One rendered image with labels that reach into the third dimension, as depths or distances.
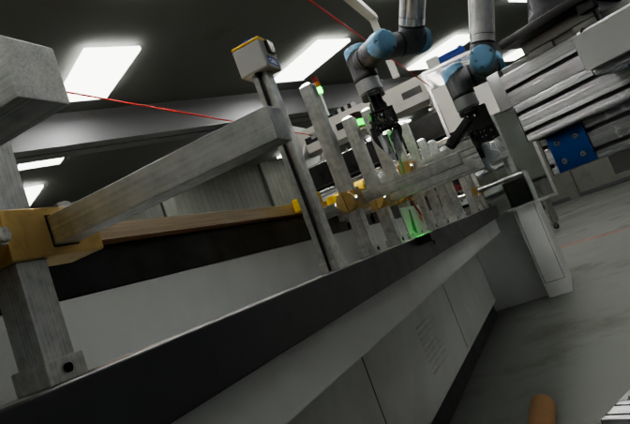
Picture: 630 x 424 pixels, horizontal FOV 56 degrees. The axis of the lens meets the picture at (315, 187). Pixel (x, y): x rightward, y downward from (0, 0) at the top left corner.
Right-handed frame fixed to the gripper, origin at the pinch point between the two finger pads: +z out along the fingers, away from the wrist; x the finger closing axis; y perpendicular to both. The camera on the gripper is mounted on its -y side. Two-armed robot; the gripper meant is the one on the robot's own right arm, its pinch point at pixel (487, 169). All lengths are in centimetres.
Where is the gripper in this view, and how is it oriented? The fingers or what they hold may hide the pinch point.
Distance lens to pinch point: 196.1
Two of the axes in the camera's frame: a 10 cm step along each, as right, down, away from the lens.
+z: 3.6, 9.2, -1.4
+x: 3.8, -0.1, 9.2
